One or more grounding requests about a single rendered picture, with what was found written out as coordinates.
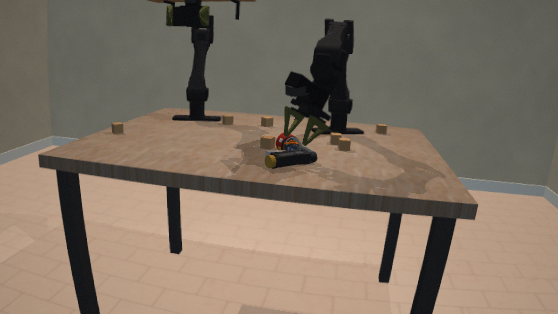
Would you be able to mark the small tan block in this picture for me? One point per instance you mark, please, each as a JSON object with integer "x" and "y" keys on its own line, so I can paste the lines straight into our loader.
{"x": 267, "y": 121}
{"x": 381, "y": 128}
{"x": 344, "y": 144}
{"x": 334, "y": 138}
{"x": 117, "y": 128}
{"x": 227, "y": 120}
{"x": 267, "y": 142}

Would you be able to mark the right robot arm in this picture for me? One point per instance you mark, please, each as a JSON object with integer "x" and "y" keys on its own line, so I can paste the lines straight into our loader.
{"x": 196, "y": 86}

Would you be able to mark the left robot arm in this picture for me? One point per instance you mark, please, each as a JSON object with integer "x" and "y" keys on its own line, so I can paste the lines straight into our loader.
{"x": 330, "y": 46}

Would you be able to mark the red and grey hose nozzle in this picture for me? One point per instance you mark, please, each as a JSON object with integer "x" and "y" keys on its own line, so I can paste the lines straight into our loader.
{"x": 291, "y": 153}

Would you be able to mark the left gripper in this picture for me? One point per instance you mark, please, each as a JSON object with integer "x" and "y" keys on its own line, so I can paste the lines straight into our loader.
{"x": 309, "y": 111}

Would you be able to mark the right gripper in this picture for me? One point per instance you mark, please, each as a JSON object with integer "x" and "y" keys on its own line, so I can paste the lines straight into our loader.
{"x": 188, "y": 16}

